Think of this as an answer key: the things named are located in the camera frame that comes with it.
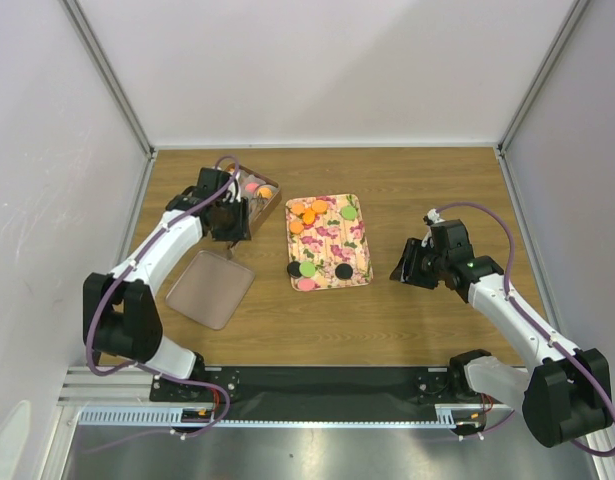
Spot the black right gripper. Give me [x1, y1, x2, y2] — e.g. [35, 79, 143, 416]
[388, 237, 448, 290]

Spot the black sandwich cookie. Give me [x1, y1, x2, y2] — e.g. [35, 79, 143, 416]
[286, 261, 302, 279]
[335, 263, 353, 280]

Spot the orange pumpkin cookie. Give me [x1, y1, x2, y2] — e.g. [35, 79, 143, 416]
[289, 221, 305, 235]

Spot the rose gold tin lid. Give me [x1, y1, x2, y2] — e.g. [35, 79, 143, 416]
[165, 250, 255, 331]

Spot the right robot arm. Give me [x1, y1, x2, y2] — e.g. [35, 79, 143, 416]
[390, 210, 615, 447]

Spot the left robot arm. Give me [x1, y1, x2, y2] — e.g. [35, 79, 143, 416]
[83, 164, 251, 400]

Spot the rose gold cookie tin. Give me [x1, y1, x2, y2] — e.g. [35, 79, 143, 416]
[239, 165, 282, 236]

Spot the orange leaf cookie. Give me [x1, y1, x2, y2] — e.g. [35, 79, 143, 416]
[290, 202, 307, 217]

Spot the orange squirrel cookie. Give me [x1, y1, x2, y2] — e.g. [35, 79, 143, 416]
[302, 208, 316, 225]

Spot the green sandwich cookie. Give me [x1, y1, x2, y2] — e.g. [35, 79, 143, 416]
[340, 205, 357, 221]
[299, 261, 316, 278]

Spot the floral serving tray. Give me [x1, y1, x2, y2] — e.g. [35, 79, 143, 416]
[285, 193, 373, 292]

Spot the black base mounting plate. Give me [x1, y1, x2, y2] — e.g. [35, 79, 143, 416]
[149, 366, 507, 423]

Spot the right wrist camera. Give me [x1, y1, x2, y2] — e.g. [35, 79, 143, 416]
[423, 209, 444, 242]

